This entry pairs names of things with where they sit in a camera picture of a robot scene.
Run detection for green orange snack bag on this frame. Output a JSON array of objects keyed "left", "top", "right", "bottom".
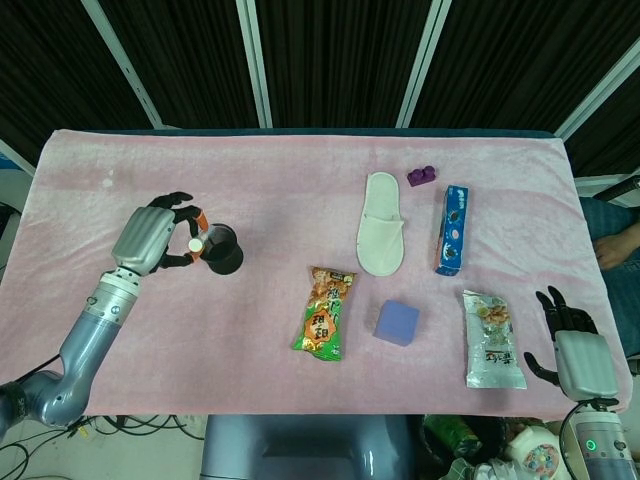
[{"left": 292, "top": 266, "right": 358, "bottom": 362}]

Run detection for silver snack bag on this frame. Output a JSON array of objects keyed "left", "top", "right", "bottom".
[{"left": 461, "top": 289, "right": 528, "bottom": 390}]

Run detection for white bottle with coloured dots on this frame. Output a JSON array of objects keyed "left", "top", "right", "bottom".
[{"left": 503, "top": 428, "right": 562, "bottom": 477}]

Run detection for purple foam cube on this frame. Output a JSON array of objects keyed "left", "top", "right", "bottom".
[{"left": 373, "top": 299, "right": 420, "bottom": 348}]

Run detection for black round container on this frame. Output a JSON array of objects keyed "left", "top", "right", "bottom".
[{"left": 198, "top": 222, "right": 246, "bottom": 278}]

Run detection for grey blue robot torso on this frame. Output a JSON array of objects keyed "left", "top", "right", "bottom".
[{"left": 199, "top": 414, "right": 426, "bottom": 480}]

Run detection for person leg in jeans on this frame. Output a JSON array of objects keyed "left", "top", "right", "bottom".
[{"left": 579, "top": 197, "right": 640, "bottom": 271}]

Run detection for white partition frame post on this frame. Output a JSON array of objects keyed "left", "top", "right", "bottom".
[
  {"left": 398, "top": 0, "right": 452, "bottom": 129},
  {"left": 81, "top": 0, "right": 165, "bottom": 129},
  {"left": 0, "top": 138, "right": 37, "bottom": 175},
  {"left": 236, "top": 0, "right": 274, "bottom": 129},
  {"left": 553, "top": 38, "right": 640, "bottom": 139}
]

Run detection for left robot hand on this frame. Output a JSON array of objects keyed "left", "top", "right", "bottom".
[{"left": 110, "top": 191, "right": 210, "bottom": 279}]

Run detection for tangled black floor cables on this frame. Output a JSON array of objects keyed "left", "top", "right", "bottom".
[{"left": 0, "top": 414, "right": 206, "bottom": 480}]

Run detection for green package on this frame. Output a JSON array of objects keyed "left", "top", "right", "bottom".
[{"left": 423, "top": 414, "right": 484, "bottom": 464}]

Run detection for purple building block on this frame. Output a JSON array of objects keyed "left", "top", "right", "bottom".
[{"left": 406, "top": 164, "right": 437, "bottom": 189}]

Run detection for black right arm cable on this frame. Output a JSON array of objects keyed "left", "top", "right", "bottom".
[{"left": 556, "top": 403, "right": 587, "bottom": 480}]

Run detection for white slipper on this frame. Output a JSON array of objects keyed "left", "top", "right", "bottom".
[{"left": 355, "top": 172, "right": 405, "bottom": 278}]

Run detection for blue cookie box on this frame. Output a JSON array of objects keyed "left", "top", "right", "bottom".
[{"left": 433, "top": 184, "right": 472, "bottom": 277}]

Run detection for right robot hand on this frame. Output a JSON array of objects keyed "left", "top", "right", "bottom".
[{"left": 523, "top": 285, "right": 621, "bottom": 410}]

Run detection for pink fleece table cloth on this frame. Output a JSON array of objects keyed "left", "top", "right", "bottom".
[{"left": 0, "top": 128, "right": 632, "bottom": 424}]

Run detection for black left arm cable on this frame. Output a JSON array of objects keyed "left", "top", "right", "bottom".
[{"left": 19, "top": 352, "right": 66, "bottom": 381}]

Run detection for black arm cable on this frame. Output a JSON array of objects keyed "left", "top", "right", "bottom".
[
  {"left": 19, "top": 352, "right": 66, "bottom": 381},
  {"left": 556, "top": 403, "right": 587, "bottom": 480}
]

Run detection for black bar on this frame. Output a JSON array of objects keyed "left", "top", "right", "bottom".
[{"left": 605, "top": 175, "right": 640, "bottom": 202}]

